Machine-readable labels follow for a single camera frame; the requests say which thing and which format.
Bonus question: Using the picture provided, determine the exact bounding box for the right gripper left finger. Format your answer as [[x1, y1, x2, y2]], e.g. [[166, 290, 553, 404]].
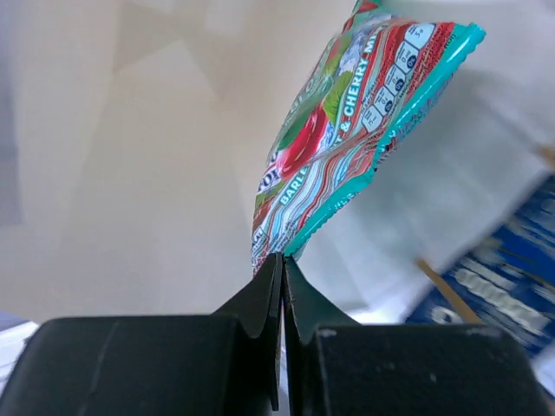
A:
[[1, 254, 284, 415]]

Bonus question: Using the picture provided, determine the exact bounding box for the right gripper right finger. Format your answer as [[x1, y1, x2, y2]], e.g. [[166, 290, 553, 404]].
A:
[[284, 258, 553, 415]]

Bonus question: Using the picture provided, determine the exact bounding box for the blue snack packet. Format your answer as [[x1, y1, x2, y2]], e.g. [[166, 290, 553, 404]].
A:
[[405, 175, 555, 359]]

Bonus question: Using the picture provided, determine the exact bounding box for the beige paper bag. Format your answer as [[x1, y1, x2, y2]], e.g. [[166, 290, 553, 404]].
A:
[[1, 1, 554, 322]]

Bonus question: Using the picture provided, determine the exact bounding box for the green snack packet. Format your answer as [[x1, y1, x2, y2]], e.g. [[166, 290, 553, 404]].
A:
[[251, 1, 486, 270]]

